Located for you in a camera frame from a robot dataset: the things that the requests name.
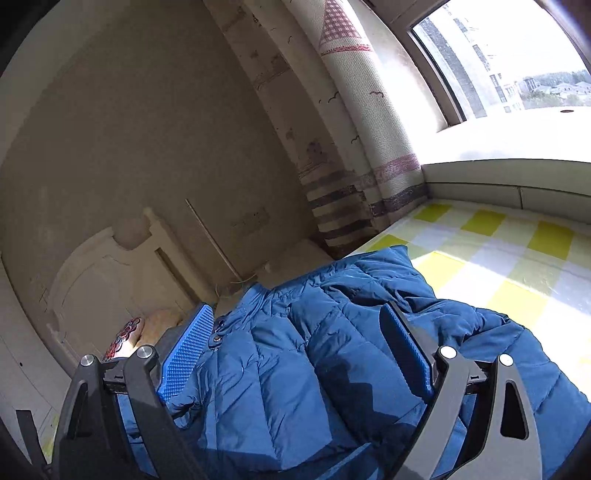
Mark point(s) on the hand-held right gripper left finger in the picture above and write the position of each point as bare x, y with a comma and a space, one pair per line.
188, 347

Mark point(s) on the pale yellow pillow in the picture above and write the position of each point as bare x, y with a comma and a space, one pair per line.
159, 325

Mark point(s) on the yellow checked bed sheet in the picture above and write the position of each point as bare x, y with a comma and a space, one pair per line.
508, 258

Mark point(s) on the wall socket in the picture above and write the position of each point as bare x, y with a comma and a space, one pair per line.
250, 220

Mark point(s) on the patterned beige curtain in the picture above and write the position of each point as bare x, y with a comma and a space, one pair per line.
364, 138

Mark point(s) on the white bed headboard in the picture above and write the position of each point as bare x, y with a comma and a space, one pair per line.
97, 286

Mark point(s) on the white wall conduit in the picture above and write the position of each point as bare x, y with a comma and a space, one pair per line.
212, 240

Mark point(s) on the white window sill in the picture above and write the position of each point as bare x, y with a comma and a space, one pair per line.
508, 138

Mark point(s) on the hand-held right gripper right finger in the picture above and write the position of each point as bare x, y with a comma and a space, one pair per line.
407, 347

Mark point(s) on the window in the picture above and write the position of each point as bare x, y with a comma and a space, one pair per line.
503, 55

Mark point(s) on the red floral pillow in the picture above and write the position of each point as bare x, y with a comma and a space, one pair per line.
123, 338

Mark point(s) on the blue puffer jacket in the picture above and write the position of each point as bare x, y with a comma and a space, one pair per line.
323, 350

